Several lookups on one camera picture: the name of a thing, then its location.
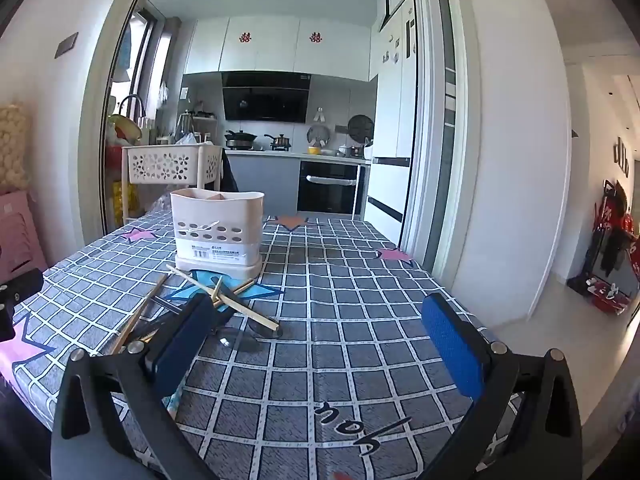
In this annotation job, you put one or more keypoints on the round metal strainer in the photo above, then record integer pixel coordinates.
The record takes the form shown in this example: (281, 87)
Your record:
(318, 135)

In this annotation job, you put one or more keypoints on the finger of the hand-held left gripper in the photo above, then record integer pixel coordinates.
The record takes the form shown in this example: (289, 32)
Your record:
(25, 285)

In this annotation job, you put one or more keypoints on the wall picture frames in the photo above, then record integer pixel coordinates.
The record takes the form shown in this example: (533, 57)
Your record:
(621, 157)

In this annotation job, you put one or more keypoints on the grey wall switch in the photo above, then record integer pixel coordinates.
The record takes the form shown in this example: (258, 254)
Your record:
(67, 45)

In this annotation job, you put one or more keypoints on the white plastic utensil holder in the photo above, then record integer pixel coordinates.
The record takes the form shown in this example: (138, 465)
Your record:
(215, 210)

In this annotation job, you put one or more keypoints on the cream knit cushion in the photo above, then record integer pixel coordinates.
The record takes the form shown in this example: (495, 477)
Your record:
(12, 145)

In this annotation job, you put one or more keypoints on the red decoration rack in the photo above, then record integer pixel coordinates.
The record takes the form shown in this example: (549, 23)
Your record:
(610, 240)

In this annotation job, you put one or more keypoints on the round black pan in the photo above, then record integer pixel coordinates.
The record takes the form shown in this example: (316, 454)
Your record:
(361, 128)

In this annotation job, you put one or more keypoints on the cooking pot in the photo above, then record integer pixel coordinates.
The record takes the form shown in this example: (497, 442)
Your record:
(280, 142)

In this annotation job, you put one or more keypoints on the white plastic bag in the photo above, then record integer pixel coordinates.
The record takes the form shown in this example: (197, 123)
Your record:
(187, 140)

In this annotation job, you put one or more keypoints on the sliding glass door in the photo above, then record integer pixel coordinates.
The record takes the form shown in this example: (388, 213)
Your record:
(445, 110)

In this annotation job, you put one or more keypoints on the dark chopstick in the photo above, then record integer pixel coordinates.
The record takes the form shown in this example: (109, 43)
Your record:
(165, 303)

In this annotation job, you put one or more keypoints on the white refrigerator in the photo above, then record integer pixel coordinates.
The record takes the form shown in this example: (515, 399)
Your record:
(390, 110)

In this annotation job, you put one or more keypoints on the grey kitchen counter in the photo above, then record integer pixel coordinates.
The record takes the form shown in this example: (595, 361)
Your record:
(265, 175)

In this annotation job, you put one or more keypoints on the wooden chopstick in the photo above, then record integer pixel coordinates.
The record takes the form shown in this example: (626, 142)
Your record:
(144, 339)
(250, 314)
(245, 287)
(140, 312)
(217, 291)

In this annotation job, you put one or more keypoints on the red paper sticker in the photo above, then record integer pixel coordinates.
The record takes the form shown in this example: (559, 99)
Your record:
(245, 37)
(315, 37)

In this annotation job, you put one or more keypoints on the black hanging garment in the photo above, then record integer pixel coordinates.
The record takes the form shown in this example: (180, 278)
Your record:
(230, 175)

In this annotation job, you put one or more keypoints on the white rice cooker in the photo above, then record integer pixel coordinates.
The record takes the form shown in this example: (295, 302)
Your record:
(368, 151)

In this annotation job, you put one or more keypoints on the kitchen faucet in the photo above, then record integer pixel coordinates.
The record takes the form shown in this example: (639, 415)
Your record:
(132, 96)

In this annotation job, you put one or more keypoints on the yellow packaging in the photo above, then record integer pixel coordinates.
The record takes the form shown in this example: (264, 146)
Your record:
(122, 200)

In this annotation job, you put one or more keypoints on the black built-in oven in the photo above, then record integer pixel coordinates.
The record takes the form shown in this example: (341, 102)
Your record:
(325, 190)

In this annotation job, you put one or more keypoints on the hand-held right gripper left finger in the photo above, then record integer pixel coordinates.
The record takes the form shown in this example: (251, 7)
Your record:
(187, 340)

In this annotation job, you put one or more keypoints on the black range hood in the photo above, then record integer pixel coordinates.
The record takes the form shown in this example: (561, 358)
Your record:
(265, 97)

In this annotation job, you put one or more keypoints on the black wok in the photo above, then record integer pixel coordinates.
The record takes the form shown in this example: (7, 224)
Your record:
(240, 140)

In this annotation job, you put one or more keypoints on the pink plastic stool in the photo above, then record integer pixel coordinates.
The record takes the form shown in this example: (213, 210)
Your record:
(20, 230)

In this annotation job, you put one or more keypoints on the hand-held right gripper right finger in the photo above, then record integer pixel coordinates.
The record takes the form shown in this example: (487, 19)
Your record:
(450, 345)

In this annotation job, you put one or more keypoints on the cream basket storage cart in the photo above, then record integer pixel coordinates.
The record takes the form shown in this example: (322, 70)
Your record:
(165, 165)

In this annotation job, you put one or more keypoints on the white upper cabinets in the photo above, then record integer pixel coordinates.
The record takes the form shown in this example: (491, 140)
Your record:
(240, 55)

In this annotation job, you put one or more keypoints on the grey checked tablecloth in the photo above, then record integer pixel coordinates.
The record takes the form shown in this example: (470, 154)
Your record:
(325, 310)

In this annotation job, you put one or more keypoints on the translucent grey spoon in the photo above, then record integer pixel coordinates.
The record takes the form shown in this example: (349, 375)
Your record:
(250, 335)

